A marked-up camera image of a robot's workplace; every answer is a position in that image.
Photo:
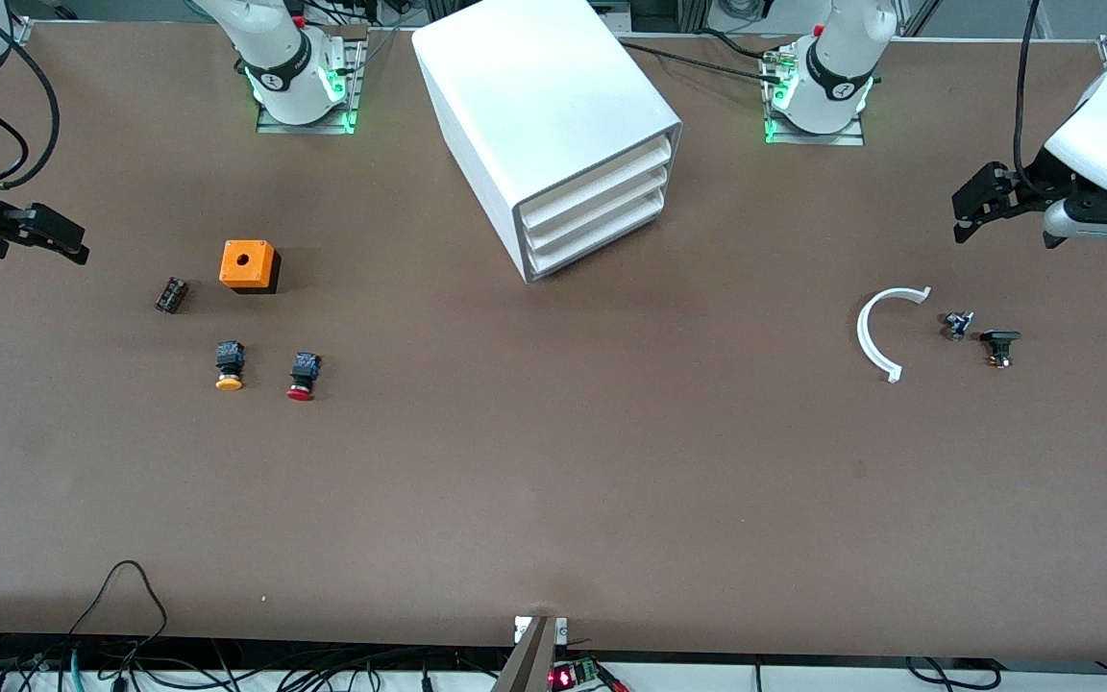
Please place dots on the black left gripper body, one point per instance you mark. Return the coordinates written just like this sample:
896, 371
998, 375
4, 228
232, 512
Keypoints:
1035, 185

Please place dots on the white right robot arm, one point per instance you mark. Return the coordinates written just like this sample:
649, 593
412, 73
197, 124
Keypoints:
284, 58

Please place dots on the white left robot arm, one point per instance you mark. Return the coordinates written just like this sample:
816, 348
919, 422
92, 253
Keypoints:
837, 67

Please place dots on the yellow push button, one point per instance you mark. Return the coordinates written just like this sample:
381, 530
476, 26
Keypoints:
230, 363

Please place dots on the red push button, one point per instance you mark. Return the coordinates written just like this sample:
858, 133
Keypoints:
304, 375

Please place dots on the white middle cabinet drawer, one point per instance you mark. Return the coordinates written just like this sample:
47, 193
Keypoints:
600, 210

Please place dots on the white highest cabinet drawer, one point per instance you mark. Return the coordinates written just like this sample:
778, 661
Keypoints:
598, 183

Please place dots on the white drawer cabinet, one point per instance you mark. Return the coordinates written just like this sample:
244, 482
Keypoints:
534, 96

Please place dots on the small blue black contact block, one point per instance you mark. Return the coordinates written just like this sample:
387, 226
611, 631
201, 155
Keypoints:
958, 325

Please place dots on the small black terminal block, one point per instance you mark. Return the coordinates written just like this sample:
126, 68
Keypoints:
172, 295

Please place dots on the white curved plastic arc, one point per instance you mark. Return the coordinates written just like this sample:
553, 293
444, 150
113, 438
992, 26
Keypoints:
863, 336

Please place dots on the orange box with hole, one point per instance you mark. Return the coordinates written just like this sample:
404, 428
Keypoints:
246, 261

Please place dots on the circuit board with red light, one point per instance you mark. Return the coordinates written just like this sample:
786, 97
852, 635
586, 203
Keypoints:
568, 677

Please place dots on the brown support bar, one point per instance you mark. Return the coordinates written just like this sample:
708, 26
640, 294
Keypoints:
527, 668

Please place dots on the black switch part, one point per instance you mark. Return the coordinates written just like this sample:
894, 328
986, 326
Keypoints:
1000, 343

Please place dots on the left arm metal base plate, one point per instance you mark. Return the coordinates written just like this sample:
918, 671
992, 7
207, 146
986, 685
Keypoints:
818, 138

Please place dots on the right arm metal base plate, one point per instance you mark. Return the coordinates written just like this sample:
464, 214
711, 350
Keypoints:
304, 127

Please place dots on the small metal bracket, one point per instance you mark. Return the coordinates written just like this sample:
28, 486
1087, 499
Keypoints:
523, 629

